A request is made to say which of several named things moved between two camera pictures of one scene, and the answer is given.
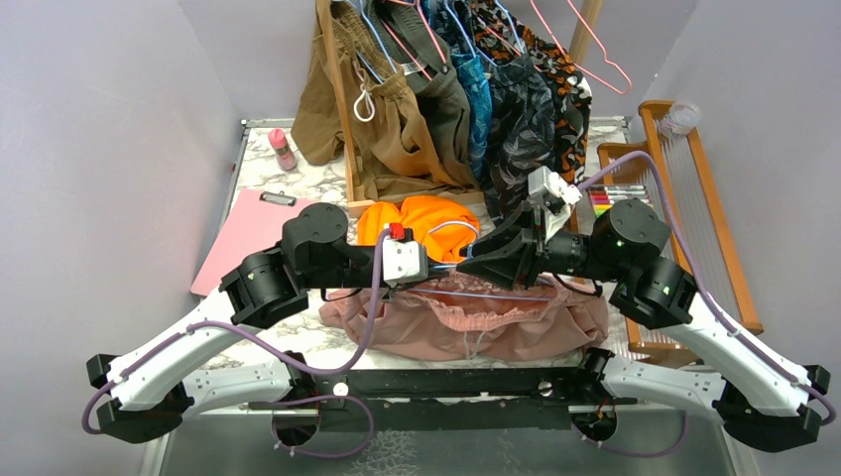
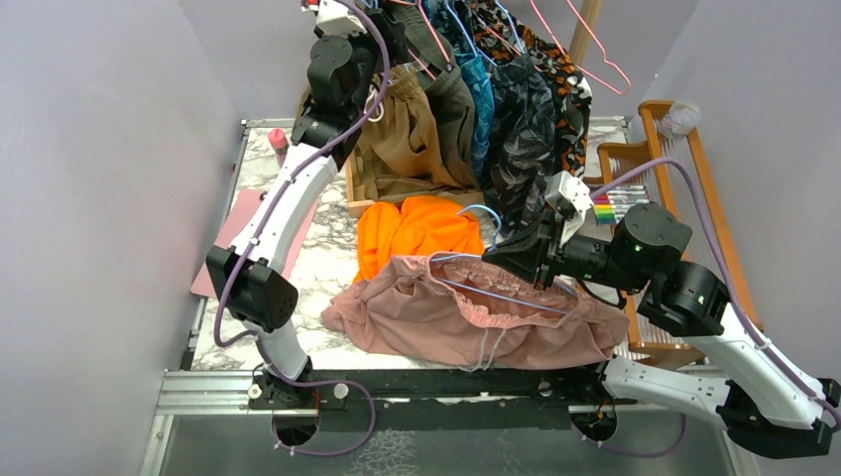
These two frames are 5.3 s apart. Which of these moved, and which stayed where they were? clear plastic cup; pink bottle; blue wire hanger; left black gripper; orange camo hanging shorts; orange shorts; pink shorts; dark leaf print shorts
Moved: pink shorts; left black gripper; blue wire hanger
Stayed: pink bottle; dark leaf print shorts; orange camo hanging shorts; clear plastic cup; orange shorts
